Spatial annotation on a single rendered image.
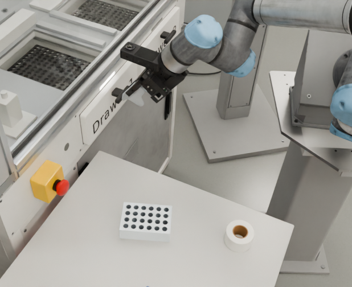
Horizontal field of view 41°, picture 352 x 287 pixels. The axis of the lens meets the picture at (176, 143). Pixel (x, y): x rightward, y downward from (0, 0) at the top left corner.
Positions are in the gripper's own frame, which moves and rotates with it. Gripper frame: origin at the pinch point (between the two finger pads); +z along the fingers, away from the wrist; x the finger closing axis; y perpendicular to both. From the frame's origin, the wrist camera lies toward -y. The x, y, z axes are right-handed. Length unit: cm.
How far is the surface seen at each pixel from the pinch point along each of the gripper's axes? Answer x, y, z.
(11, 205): -43.5, -3.4, 5.3
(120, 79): 4.0, -3.3, 2.5
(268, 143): 87, 78, 54
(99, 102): -7.6, -3.5, 2.1
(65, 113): -20.1, -8.3, -2.0
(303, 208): 26, 77, 11
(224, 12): 168, 22, 74
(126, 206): -26.5, 18.4, 2.3
